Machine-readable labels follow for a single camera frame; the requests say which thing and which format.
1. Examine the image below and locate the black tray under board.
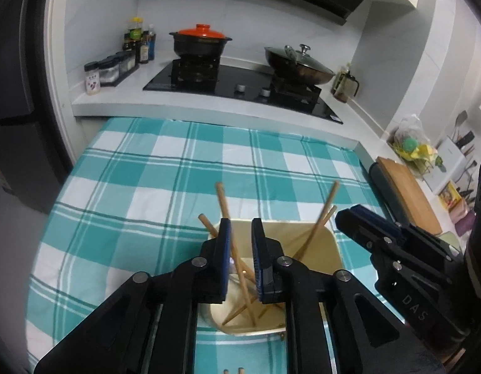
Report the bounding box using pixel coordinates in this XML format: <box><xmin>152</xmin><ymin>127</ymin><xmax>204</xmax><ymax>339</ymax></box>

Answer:
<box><xmin>368</xmin><ymin>162</ymin><xmax>410</xmax><ymax>225</ymax></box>

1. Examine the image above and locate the wooden cutting board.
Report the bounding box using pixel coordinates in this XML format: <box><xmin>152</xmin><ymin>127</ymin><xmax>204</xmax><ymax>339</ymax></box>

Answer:
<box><xmin>377</xmin><ymin>156</ymin><xmax>443</xmax><ymax>236</ymax></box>

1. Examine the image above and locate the cream plastic utensil holder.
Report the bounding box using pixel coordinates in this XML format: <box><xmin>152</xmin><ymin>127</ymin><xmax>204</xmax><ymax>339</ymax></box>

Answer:
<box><xmin>200</xmin><ymin>220</ymin><xmax>344</xmax><ymax>336</ymax></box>

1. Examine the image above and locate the purple cup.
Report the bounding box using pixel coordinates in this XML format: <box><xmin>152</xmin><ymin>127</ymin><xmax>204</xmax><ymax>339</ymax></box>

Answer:
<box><xmin>454</xmin><ymin>209</ymin><xmax>476</xmax><ymax>237</ymax></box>

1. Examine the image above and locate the plastic bag with vegetables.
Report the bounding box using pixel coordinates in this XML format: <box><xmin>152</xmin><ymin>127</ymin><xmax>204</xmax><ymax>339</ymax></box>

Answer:
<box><xmin>389</xmin><ymin>114</ymin><xmax>444</xmax><ymax>175</ymax></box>

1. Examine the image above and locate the yellow box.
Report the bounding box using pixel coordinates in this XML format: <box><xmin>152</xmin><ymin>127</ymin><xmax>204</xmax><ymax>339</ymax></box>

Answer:
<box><xmin>439</xmin><ymin>181</ymin><xmax>462</xmax><ymax>211</ymax></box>

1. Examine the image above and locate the white utensil canister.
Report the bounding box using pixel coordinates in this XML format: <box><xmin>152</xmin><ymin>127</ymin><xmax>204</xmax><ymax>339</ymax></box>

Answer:
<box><xmin>423</xmin><ymin>137</ymin><xmax>474</xmax><ymax>195</ymax></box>

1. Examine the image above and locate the teal white checkered tablecloth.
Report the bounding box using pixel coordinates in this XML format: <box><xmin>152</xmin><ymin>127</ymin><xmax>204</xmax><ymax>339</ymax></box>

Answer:
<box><xmin>26</xmin><ymin>117</ymin><xmax>388</xmax><ymax>366</ymax></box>

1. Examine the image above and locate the black wok glass lid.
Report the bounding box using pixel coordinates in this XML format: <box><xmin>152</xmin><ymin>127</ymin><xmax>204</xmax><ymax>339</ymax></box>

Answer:
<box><xmin>264</xmin><ymin>44</ymin><xmax>335</xmax><ymax>85</ymax></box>

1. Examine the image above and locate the black gas stove top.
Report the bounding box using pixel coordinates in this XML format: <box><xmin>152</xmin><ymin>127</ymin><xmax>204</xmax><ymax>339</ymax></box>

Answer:
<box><xmin>144</xmin><ymin>59</ymin><xmax>343</xmax><ymax>124</ymax></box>

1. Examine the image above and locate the black refrigerator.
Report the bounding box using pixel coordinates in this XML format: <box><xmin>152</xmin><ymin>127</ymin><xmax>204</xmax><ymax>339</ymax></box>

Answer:
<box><xmin>0</xmin><ymin>0</ymin><xmax>72</xmax><ymax>213</ymax></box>

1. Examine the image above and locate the black pot orange lid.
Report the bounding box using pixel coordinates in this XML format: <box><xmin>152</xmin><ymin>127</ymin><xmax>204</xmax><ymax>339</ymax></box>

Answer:
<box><xmin>169</xmin><ymin>24</ymin><xmax>232</xmax><ymax>60</ymax></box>

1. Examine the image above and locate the spice jar rack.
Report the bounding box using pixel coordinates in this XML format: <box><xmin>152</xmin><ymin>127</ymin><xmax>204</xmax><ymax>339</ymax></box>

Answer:
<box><xmin>84</xmin><ymin>51</ymin><xmax>139</xmax><ymax>95</ymax></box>

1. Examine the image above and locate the sauce bottles group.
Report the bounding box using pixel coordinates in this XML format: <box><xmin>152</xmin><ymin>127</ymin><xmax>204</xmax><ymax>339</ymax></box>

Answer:
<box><xmin>122</xmin><ymin>17</ymin><xmax>156</xmax><ymax>64</ymax></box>

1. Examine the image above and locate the dark glass jar with handle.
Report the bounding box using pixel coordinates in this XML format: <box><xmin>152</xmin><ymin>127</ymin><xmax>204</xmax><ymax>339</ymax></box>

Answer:
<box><xmin>331</xmin><ymin>63</ymin><xmax>360</xmax><ymax>103</ymax></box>

